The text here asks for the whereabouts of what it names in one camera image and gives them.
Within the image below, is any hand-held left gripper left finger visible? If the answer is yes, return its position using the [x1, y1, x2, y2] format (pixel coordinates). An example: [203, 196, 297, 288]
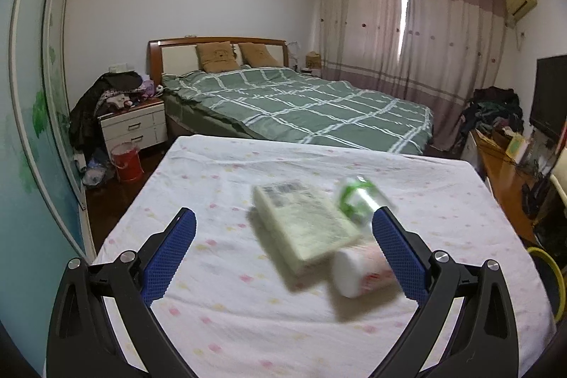
[46, 207, 197, 378]

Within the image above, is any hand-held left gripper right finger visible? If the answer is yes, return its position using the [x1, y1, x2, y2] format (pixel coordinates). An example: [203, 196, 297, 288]
[371, 207, 532, 378]

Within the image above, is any white cup with red print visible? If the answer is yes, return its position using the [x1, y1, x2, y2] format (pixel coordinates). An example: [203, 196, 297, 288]
[332, 243, 397, 299]

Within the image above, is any green and white bottle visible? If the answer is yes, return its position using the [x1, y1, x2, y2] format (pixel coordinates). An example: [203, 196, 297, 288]
[334, 175, 391, 226]

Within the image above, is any white and green box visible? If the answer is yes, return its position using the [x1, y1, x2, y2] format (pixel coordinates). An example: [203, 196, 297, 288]
[252, 180, 363, 278]

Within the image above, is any yellow bin with black bag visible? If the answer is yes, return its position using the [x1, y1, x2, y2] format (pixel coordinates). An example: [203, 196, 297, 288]
[527, 247, 567, 319]

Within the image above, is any white spotted tablecloth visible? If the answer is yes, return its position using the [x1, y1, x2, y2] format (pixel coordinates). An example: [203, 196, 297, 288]
[91, 134, 556, 378]

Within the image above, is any red bucket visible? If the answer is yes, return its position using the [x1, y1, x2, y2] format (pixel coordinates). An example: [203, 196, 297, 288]
[110, 142, 145, 183]

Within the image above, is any white nightstand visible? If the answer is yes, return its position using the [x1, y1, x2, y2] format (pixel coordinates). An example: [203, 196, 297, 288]
[100, 97, 168, 158]

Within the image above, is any wooden desk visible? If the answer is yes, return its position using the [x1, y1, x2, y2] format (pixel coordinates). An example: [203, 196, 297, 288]
[470, 129, 554, 243]

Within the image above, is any pale green box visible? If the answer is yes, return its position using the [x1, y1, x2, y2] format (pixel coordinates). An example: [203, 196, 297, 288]
[507, 136, 528, 163]

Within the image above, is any dark clothes pile on nightstand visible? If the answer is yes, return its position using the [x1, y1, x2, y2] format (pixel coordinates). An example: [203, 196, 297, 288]
[68, 70, 164, 153]

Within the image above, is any clothes pile by curtain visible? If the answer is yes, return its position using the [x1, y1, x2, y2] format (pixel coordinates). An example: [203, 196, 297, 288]
[461, 86, 523, 136]

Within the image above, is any green plaid duvet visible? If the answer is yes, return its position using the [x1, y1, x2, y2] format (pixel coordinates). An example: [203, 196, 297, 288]
[160, 67, 435, 155]

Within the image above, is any teal sliding wardrobe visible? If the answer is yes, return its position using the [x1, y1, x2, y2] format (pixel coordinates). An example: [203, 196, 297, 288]
[0, 0, 97, 261]

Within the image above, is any wooden bed headboard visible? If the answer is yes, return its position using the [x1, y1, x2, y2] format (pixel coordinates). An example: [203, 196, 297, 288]
[147, 37, 291, 84]

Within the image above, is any brown pillow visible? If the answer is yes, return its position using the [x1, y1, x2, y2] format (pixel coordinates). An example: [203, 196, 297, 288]
[238, 43, 282, 68]
[196, 42, 241, 73]

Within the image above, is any pink curtain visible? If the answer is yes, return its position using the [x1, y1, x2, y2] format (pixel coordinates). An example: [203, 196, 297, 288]
[319, 0, 508, 148]

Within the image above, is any black television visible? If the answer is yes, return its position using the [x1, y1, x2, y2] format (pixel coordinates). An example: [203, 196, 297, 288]
[529, 56, 567, 142]

